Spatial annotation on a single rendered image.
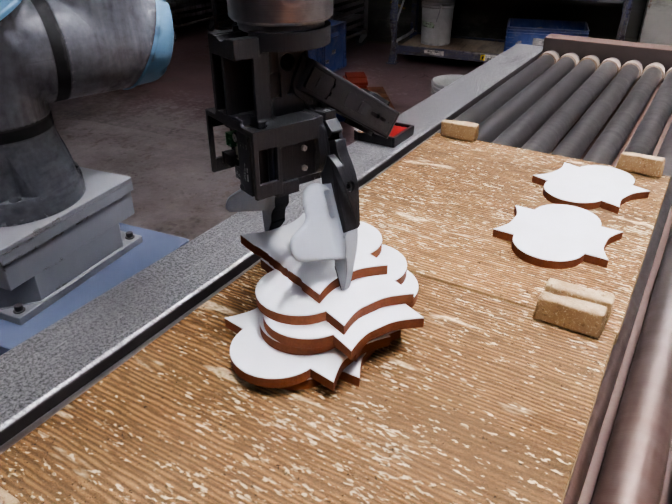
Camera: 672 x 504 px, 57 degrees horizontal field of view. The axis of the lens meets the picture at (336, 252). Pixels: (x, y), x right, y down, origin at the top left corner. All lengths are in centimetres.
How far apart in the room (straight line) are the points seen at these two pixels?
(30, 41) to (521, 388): 57
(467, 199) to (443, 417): 39
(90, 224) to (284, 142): 39
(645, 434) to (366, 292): 24
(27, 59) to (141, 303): 27
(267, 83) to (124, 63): 33
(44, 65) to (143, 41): 11
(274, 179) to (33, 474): 26
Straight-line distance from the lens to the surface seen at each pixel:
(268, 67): 45
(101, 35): 75
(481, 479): 45
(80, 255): 79
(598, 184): 88
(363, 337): 48
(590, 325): 58
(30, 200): 74
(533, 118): 121
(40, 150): 75
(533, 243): 70
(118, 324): 63
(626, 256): 73
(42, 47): 73
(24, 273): 74
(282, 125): 45
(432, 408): 49
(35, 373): 60
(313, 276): 51
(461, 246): 70
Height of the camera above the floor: 128
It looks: 30 degrees down
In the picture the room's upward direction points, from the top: straight up
